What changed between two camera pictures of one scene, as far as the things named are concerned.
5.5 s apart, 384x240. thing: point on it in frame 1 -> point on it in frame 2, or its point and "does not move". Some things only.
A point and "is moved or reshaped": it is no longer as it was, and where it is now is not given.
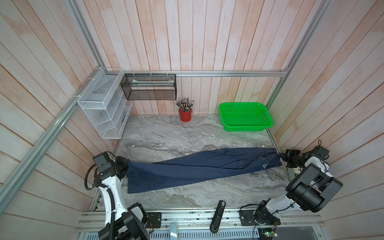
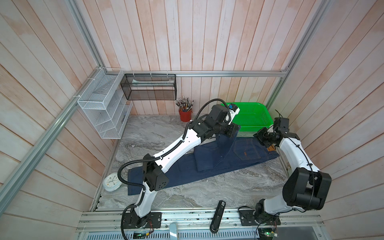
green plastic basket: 245,117 does not move
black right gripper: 287,155 -> 258,135
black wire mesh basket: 149,86 does not move
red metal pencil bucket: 185,116 does not move
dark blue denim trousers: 143,175 is moved or reshaped
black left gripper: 125,162 -> 231,128
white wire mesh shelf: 105,104 does not move
